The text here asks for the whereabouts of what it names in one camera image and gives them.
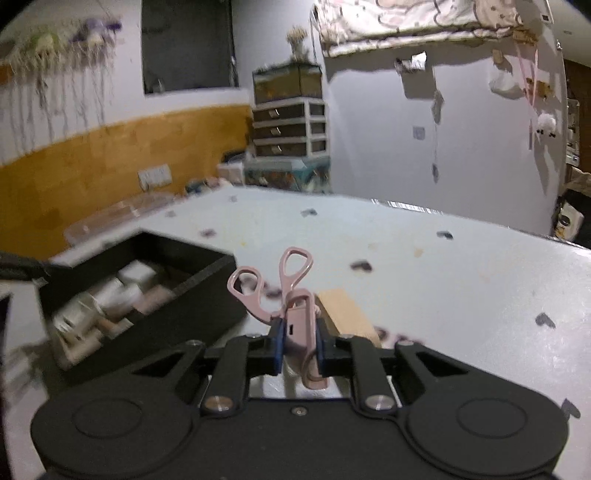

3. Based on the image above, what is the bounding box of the pink eyelash curler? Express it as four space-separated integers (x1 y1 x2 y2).
226 247 329 390

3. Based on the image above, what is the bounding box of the black storage box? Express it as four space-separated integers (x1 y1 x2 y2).
38 231 246 385

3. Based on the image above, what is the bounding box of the white rectangular box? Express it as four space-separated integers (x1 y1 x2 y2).
117 260 157 289

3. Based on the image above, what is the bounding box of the light wooden block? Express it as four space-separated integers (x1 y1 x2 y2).
315 289 382 348

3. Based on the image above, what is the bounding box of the clear plastic storage bin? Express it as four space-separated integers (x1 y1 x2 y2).
64 192 175 246

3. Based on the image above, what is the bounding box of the three-drawer plastic cabinet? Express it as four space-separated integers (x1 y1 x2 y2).
252 97 329 158

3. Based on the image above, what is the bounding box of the glass fish tank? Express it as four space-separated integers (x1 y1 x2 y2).
252 62 322 105

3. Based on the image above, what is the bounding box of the white plush toy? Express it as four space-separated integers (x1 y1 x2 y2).
536 112 557 138

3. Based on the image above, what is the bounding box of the dried flower vase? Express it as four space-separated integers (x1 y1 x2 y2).
286 26 310 62

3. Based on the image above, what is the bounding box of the patterned hanging cloth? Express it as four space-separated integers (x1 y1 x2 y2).
311 0 547 57

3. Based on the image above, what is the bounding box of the white wall socket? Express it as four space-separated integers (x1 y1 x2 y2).
137 164 172 192

